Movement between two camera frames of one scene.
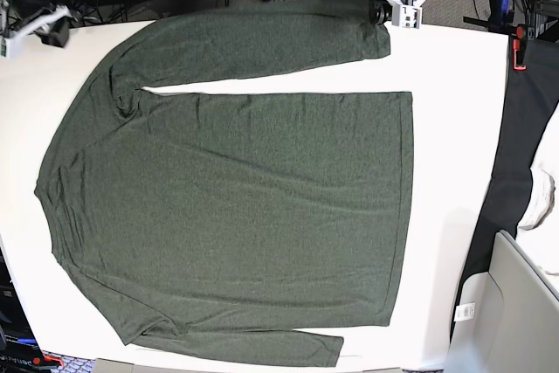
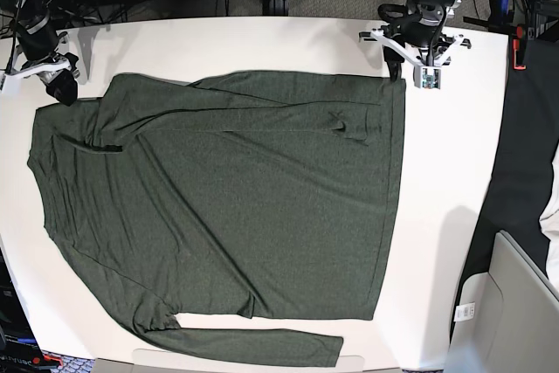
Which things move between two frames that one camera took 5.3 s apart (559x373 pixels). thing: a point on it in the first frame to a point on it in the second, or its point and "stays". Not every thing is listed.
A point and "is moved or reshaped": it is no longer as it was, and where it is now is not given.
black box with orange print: [20, 351] stays
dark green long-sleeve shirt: [265, 225] is moved or reshaped
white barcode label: [465, 311] stays
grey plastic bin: [506, 320] stays
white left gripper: [52, 29] to [64, 87]
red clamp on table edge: [521, 34] stays
